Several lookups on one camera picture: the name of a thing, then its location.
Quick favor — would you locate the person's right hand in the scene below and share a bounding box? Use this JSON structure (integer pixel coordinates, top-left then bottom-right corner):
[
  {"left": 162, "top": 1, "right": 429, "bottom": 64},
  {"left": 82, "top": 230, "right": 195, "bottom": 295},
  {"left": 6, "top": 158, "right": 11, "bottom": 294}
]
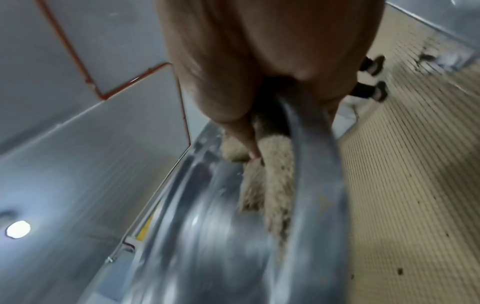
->
[{"left": 155, "top": 0, "right": 387, "bottom": 160}]

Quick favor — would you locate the large steel mixing bowl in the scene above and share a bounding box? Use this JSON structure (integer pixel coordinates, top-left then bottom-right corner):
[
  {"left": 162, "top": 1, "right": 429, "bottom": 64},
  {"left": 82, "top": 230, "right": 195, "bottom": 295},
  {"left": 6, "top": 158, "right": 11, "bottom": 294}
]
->
[{"left": 123, "top": 89, "right": 355, "bottom": 304}]

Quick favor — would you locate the black shoe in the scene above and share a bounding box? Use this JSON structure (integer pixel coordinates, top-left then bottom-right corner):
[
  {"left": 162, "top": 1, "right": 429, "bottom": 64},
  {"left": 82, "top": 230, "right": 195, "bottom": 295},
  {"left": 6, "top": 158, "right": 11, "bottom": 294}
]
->
[
  {"left": 349, "top": 81, "right": 389, "bottom": 103},
  {"left": 358, "top": 55, "right": 387, "bottom": 77}
]

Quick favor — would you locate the crumbly beige dough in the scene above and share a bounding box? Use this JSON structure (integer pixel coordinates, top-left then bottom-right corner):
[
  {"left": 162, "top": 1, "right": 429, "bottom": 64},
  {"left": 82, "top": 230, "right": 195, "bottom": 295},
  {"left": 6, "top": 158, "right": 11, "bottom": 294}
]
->
[{"left": 220, "top": 114, "right": 298, "bottom": 248}]

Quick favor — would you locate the round ceiling light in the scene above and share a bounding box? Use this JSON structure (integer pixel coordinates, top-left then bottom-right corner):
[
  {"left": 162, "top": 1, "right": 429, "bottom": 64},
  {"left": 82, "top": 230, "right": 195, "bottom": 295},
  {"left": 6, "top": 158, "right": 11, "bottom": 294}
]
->
[{"left": 5, "top": 220, "right": 32, "bottom": 239}]

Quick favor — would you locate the orange cable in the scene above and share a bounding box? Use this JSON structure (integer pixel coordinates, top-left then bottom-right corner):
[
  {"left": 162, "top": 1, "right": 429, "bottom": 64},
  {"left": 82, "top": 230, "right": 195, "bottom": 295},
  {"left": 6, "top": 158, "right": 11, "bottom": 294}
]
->
[{"left": 35, "top": 0, "right": 193, "bottom": 149}]

